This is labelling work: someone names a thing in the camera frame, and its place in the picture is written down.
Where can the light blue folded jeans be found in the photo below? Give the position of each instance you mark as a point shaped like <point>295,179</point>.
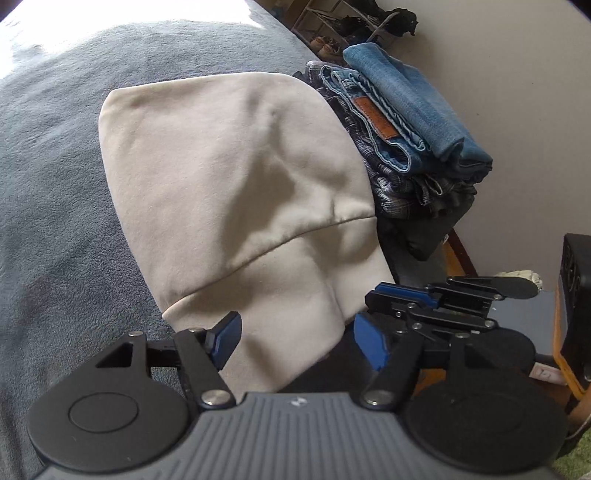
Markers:
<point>415,92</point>

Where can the black box with orange edge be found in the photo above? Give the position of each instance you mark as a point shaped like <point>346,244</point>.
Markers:
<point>575,300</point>

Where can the black folded garment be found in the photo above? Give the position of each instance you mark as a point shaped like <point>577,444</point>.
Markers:
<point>420,240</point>

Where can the metal shoe rack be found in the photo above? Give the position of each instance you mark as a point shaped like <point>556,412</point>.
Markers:
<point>332,18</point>

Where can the brown slippers pair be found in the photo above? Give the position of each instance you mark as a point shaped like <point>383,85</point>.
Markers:
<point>325,46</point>

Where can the wooden bed frame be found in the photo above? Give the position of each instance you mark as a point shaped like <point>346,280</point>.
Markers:
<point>457,254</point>

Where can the white power strip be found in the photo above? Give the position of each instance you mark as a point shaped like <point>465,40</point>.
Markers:
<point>549,373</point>

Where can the grey blue stool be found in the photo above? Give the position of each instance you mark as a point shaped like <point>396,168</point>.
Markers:
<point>545,323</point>

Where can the white knitted object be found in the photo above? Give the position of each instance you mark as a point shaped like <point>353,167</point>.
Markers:
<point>531,276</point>

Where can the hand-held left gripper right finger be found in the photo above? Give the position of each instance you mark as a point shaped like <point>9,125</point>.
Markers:
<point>371,344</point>

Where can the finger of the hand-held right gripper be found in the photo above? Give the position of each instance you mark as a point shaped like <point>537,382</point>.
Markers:
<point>438,318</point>
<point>406,291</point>

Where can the grey plaid shirt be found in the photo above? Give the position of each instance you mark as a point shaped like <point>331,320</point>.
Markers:
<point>392,189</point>

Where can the beige hoodie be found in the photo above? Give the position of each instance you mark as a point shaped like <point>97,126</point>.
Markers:
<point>221,184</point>

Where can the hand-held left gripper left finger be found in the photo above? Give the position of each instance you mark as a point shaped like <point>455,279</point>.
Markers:
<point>228,339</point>

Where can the green rug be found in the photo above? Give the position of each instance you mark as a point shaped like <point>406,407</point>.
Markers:
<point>577,461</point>

